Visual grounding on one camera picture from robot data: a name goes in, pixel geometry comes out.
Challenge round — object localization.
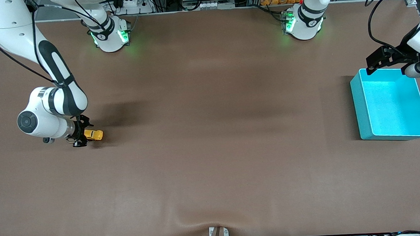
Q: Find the yellow beetle toy car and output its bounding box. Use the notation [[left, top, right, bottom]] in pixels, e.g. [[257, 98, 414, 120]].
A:
[[84, 129, 104, 142]]

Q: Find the teal plastic box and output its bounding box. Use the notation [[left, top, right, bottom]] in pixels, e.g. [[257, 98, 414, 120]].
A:
[[349, 65, 420, 144]]

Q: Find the brown table mat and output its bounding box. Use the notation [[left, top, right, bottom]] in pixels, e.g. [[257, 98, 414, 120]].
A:
[[0, 0, 420, 236]]

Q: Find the white power strip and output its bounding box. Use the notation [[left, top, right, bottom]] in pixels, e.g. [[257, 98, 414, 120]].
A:
[[112, 0, 155, 16]]

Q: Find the white socket bar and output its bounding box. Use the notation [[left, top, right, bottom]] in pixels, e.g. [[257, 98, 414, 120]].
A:
[[185, 0, 236, 11]]

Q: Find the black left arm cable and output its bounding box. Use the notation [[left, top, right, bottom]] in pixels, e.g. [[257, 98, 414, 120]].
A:
[[365, 0, 420, 59]]

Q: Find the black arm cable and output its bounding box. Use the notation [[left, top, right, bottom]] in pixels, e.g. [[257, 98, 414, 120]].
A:
[[0, 0, 116, 88], [365, 0, 420, 59]]

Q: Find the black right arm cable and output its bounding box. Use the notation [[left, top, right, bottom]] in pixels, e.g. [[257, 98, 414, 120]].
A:
[[0, 0, 116, 88]]

